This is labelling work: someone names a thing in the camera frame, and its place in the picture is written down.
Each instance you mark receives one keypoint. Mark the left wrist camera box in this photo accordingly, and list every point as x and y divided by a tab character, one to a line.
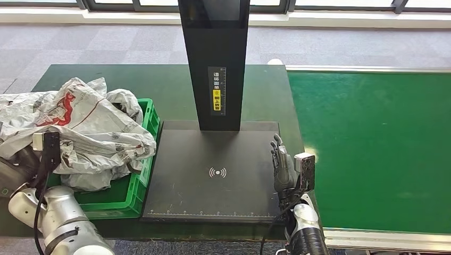
49	148

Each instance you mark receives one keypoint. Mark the crumpled grey parcel bag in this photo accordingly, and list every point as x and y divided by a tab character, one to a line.
17	105

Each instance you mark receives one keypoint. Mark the dark window frame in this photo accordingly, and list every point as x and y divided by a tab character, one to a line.
112	7

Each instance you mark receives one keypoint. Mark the dark green table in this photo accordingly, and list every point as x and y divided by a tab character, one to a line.
169	88

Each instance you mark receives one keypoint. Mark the grey parcel bag red print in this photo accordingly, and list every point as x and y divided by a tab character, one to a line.
125	102

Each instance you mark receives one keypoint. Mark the black yellow ruler label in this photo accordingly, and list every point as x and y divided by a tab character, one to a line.
216	91

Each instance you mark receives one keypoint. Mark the black inbound scanning machine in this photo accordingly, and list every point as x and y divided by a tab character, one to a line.
216	52

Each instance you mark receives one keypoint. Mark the green plastic crate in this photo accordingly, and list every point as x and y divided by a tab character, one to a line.
130	197

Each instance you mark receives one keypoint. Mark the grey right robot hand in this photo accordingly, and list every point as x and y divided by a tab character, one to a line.
283	169

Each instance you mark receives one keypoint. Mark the white window sill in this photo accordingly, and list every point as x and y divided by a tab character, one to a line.
70	17

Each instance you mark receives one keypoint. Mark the grey parcel bag red splash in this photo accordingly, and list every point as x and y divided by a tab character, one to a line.
95	133

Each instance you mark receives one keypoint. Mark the white conveyor roller cap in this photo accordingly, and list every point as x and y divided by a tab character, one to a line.
275	62

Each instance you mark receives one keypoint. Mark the plain grey parcel bag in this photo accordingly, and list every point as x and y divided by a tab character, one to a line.
98	86

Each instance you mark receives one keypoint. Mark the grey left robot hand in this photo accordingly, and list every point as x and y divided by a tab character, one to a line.
17	172

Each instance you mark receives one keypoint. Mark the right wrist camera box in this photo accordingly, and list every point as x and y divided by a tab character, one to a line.
306	169

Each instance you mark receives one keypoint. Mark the green conveyor belt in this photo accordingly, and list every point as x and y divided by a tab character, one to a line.
370	140

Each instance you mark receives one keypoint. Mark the aluminium conveyor frame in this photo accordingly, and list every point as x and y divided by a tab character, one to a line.
387	241

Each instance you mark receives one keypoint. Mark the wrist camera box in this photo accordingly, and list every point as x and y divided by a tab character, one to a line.
49	148
306	169

